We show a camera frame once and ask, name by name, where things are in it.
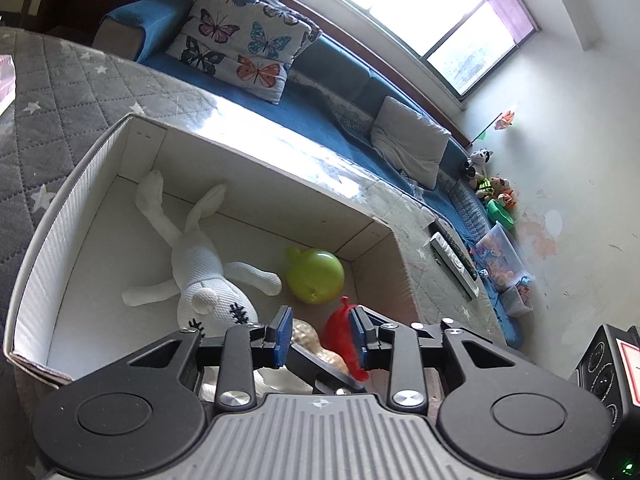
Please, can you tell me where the red balloon toy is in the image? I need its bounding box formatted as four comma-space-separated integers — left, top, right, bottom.
321, 296, 369, 382

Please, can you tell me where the white knitted plush rabbit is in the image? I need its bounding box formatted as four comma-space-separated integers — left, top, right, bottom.
122, 170, 282, 337

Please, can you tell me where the green balloon toy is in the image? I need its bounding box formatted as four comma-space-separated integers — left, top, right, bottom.
285, 247, 345, 306

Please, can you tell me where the white remote control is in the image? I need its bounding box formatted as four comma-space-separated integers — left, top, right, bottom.
430, 232, 480, 299

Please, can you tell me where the clear plastic toy bin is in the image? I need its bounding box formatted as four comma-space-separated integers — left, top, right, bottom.
474, 223, 535, 318

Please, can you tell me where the white cardboard storage box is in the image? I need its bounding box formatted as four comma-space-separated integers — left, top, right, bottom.
3, 115, 419, 386

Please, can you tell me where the green toy basket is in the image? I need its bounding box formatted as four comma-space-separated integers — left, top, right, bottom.
487, 200, 515, 231

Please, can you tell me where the white plain cushion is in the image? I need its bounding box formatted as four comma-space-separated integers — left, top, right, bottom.
370, 96, 451, 190

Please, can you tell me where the black white plush dog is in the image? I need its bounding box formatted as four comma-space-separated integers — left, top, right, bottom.
461, 148, 494, 181

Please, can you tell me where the blue sofa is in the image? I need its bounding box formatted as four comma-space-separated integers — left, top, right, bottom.
93, 0, 523, 348

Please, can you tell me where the black tracking device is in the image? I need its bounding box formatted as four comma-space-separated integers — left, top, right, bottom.
572, 324, 640, 479

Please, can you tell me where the colourful pinwheel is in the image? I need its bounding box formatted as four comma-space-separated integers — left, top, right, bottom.
470, 110, 514, 144

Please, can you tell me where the butterfly print pillow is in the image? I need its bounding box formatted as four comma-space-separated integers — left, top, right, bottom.
166, 0, 322, 105

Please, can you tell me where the grey quilted star tablecloth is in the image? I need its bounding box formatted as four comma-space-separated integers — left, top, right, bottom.
0, 27, 507, 480

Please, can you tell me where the window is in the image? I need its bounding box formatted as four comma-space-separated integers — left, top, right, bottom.
278, 0, 544, 111

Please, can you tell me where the tissue pack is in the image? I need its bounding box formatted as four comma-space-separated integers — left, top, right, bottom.
0, 54, 16, 115

